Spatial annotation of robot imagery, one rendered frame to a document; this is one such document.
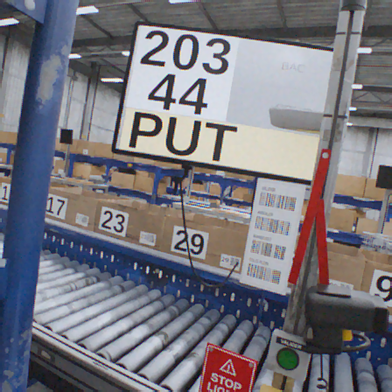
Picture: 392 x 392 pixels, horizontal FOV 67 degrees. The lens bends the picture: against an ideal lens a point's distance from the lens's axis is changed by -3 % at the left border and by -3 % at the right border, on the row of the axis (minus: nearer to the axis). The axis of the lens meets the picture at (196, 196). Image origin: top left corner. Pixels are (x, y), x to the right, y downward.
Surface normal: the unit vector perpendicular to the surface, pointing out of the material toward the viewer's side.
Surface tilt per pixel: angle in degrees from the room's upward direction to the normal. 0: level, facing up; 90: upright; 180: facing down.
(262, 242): 90
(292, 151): 86
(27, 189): 90
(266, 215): 90
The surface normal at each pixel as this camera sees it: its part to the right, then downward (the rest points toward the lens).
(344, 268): -0.39, -0.01
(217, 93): -0.06, -0.03
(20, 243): 0.35, 0.11
